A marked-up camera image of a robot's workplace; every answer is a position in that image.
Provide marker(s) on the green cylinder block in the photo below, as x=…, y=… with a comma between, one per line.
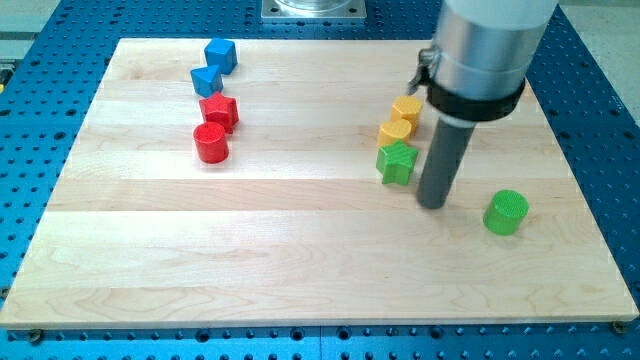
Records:
x=505, y=213

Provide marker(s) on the red star block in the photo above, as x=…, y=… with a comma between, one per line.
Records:
x=220, y=109

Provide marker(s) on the yellow cylinder block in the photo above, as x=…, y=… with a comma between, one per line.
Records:
x=393, y=130

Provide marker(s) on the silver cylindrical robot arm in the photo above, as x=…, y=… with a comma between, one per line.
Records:
x=474, y=70

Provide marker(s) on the blue cube block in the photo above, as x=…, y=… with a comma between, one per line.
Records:
x=222, y=53

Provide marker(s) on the green star block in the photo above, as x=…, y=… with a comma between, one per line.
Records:
x=396, y=162

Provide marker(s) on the yellow hexagon block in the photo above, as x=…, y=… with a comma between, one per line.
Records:
x=408, y=108

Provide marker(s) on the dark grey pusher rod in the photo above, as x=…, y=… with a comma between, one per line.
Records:
x=447, y=149

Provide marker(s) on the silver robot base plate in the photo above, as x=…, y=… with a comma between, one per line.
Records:
x=313, y=9

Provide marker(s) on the light wooden board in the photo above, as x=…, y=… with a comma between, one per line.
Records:
x=295, y=227

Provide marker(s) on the blue perforated metal table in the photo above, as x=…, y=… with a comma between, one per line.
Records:
x=52, y=89

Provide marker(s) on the red cylinder block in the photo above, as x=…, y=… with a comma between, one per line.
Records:
x=211, y=143

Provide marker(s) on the blue triangle block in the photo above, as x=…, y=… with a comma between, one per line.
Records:
x=207, y=80

